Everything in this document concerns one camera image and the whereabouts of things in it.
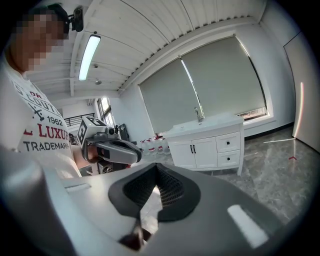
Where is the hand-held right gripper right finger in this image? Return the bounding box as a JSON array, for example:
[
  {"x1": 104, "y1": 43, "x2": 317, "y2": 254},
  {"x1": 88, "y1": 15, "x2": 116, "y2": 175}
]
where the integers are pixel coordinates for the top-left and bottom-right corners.
[{"x1": 139, "y1": 162, "x2": 286, "y2": 256}]

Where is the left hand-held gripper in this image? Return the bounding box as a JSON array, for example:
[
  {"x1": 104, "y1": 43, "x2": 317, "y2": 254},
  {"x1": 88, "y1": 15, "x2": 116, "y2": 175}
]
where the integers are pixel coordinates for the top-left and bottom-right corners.
[{"x1": 76, "y1": 115, "x2": 143, "y2": 171}]

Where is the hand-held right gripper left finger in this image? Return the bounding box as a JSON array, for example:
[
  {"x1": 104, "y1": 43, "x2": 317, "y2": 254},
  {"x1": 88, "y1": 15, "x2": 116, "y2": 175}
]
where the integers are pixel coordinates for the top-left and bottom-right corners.
[{"x1": 0, "y1": 145, "x2": 158, "y2": 256}]

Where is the white drawer with black knob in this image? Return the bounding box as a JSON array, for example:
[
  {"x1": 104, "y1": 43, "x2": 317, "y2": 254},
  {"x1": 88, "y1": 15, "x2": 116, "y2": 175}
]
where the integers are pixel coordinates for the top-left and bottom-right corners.
[
  {"x1": 217, "y1": 149, "x2": 241, "y2": 168},
  {"x1": 215, "y1": 131, "x2": 242, "y2": 153}
]

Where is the person's left forearm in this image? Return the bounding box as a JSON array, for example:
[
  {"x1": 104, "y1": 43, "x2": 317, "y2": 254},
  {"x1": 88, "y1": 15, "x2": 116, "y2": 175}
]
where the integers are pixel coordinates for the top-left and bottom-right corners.
[{"x1": 73, "y1": 146, "x2": 89, "y2": 171}]

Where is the white sink cabinet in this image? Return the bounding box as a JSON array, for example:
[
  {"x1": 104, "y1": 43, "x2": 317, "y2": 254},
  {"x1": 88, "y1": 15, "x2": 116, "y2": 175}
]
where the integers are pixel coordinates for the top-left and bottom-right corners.
[{"x1": 163, "y1": 111, "x2": 245, "y2": 176}]

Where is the person's left hand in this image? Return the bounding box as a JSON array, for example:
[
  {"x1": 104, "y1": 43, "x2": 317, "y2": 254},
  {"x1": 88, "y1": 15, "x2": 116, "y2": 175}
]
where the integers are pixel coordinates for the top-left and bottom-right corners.
[{"x1": 87, "y1": 147, "x2": 100, "y2": 164}]

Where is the black standing equipment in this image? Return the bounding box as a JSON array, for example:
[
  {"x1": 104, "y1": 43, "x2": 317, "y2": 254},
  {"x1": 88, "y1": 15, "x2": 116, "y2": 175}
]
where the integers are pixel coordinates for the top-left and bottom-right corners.
[{"x1": 118, "y1": 123, "x2": 130, "y2": 144}]

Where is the clear red-label water bottle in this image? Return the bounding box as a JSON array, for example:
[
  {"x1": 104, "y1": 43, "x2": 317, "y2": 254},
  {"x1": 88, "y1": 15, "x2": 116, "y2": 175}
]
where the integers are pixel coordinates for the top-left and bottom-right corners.
[
  {"x1": 147, "y1": 138, "x2": 157, "y2": 156},
  {"x1": 139, "y1": 139, "x2": 149, "y2": 156},
  {"x1": 155, "y1": 136, "x2": 165, "y2": 155}
]

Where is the dark-framed window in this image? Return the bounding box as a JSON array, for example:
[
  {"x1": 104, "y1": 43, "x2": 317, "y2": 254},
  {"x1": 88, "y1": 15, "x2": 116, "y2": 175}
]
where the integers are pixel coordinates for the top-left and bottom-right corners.
[{"x1": 96, "y1": 96, "x2": 114, "y2": 127}]

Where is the black railing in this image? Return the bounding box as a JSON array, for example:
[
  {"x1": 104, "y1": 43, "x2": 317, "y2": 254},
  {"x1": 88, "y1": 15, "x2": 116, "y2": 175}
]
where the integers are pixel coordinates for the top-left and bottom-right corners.
[{"x1": 63, "y1": 115, "x2": 84, "y2": 128}]

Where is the white cabinet door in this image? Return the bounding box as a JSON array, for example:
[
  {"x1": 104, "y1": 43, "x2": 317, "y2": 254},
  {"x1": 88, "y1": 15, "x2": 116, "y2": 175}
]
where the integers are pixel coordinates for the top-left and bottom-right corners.
[
  {"x1": 169, "y1": 140, "x2": 198, "y2": 169},
  {"x1": 191, "y1": 136, "x2": 219, "y2": 169}
]

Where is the grey roller blind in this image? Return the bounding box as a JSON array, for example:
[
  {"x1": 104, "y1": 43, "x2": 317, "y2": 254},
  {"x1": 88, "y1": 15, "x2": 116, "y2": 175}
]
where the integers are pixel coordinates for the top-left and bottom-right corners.
[
  {"x1": 138, "y1": 57, "x2": 201, "y2": 135},
  {"x1": 180, "y1": 35, "x2": 266, "y2": 118}
]

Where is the white printed t-shirt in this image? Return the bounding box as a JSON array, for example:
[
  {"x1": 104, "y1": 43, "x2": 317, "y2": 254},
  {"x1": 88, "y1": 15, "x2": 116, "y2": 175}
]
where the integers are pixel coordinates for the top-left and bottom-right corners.
[{"x1": 0, "y1": 56, "x2": 84, "y2": 180}]

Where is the chrome faucet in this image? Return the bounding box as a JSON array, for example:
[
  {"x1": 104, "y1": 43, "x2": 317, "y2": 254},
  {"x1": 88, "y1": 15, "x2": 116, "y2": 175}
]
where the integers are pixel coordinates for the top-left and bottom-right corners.
[{"x1": 193, "y1": 106, "x2": 204, "y2": 123}]

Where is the long ceiling light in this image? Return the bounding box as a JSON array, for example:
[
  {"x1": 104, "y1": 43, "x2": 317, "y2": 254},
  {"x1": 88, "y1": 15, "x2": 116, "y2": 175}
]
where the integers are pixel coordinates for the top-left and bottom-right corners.
[{"x1": 78, "y1": 34, "x2": 102, "y2": 82}]

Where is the person's head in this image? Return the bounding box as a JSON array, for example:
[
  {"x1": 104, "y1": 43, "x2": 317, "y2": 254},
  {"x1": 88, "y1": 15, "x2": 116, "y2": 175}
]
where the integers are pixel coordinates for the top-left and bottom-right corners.
[{"x1": 6, "y1": 2, "x2": 70, "y2": 74}]

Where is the white flush door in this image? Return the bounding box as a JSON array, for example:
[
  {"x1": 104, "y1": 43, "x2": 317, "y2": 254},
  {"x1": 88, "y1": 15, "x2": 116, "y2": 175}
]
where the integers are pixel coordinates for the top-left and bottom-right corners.
[{"x1": 283, "y1": 31, "x2": 320, "y2": 146}]

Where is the black head camera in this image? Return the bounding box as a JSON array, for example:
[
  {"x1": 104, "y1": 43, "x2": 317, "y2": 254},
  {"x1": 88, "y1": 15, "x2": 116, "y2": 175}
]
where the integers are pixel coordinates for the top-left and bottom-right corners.
[{"x1": 66, "y1": 6, "x2": 85, "y2": 33}]

